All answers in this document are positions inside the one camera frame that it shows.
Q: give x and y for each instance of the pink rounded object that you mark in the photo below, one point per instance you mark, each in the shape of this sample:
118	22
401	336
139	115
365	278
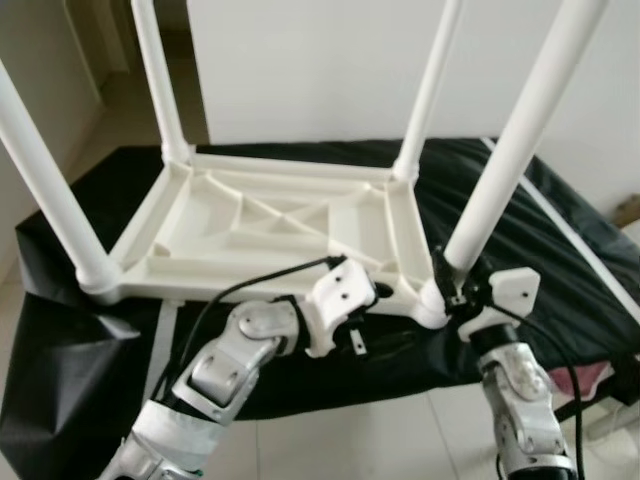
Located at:
598	376

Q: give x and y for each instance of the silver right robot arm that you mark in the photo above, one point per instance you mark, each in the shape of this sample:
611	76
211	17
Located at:
520	390

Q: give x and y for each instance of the brown wooden object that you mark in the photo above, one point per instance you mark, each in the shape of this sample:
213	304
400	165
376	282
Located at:
627	211

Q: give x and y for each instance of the black metal table leg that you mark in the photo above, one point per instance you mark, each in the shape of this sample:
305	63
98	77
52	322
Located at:
590	407

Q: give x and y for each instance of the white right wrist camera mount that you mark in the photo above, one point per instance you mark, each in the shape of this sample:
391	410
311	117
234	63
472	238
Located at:
510	290

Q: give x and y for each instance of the black tablecloth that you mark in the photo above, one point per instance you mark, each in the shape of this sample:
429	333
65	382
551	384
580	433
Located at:
560	310

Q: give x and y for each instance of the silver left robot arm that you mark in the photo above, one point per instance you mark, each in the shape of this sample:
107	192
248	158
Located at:
225	365

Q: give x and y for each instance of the white tape strip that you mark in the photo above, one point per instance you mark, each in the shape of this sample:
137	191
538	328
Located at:
162	350
575	240

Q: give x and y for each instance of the white plastic table top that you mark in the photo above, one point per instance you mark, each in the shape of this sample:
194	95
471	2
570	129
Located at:
200	215

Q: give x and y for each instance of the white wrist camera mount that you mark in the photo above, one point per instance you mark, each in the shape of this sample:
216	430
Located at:
510	290
335	300

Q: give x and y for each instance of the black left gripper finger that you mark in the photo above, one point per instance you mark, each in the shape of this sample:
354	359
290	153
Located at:
383	291

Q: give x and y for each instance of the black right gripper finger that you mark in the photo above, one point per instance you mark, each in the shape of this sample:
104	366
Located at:
443	270

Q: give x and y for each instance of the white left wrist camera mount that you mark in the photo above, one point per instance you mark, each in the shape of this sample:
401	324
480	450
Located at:
335	300

